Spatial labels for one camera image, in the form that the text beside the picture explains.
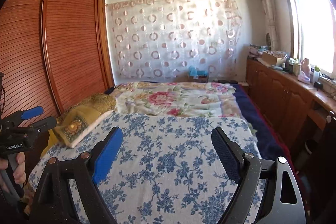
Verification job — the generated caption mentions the pink floral bed quilt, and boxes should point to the pink floral bed quilt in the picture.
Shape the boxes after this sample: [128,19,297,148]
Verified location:
[110,82,243,119]

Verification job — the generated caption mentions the pink bottle on sideboard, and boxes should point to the pink bottle on sideboard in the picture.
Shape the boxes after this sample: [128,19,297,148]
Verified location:
[297,59,310,84]

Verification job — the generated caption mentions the brown wooden sideboard cabinet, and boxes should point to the brown wooden sideboard cabinet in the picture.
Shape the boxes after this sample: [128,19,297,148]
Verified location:
[246,59,335,152]

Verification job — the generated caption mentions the navy blue blanket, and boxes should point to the navy blue blanket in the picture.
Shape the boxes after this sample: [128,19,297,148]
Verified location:
[232,83,306,198]

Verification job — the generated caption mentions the blue item at bedhead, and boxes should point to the blue item at bedhead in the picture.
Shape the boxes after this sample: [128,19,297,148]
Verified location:
[188,66,209,83]

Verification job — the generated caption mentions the white circle-patterned curtain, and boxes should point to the white circle-patterned curtain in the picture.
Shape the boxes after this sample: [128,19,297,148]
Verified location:
[106,0,243,82]

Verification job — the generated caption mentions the left hand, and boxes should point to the left hand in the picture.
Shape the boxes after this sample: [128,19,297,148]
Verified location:
[0,152,26,193]

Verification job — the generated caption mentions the tied beige window curtain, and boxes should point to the tied beige window curtain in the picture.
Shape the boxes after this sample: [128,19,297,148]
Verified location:
[261,0,279,51]

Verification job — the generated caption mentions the white blue floral sheet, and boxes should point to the white blue floral sheet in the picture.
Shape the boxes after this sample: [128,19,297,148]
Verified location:
[29,113,260,223]

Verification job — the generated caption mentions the brown wooden wardrobe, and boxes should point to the brown wooden wardrobe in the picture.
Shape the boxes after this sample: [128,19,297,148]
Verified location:
[1,0,114,117]

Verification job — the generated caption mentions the cardboard box on sideboard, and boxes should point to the cardboard box on sideboard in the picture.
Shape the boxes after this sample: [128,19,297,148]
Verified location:
[261,50,288,66]

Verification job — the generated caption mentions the mustard gold patterned garment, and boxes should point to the mustard gold patterned garment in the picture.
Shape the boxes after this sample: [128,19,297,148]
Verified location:
[41,93,116,156]

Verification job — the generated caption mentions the window with wooden frame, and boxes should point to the window with wooden frame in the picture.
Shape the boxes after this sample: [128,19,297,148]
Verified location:
[288,0,335,79]

